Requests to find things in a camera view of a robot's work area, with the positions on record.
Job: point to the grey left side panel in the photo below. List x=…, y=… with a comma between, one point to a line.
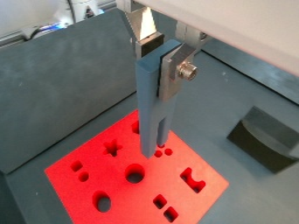
x=61, y=80

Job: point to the black holder block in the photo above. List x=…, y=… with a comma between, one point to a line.
x=268, y=140

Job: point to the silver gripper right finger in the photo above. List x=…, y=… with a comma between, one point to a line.
x=177, y=62

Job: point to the red shape-sorting block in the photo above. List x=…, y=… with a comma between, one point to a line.
x=109, y=184

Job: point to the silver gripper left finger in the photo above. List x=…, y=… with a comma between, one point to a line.
x=147, y=37

